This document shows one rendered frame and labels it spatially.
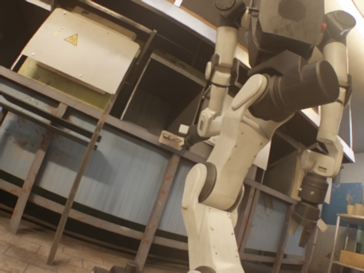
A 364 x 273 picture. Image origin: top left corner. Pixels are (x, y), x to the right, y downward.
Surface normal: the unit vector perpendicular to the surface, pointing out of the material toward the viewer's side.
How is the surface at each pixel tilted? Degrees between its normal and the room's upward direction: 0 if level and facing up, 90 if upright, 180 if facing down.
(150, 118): 90
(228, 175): 102
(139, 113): 90
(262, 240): 90
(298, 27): 109
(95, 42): 90
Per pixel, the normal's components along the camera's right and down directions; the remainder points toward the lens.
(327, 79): 0.36, -0.07
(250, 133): 0.22, 0.24
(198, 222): 0.43, -0.30
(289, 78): -0.93, 0.00
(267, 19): -0.27, -0.04
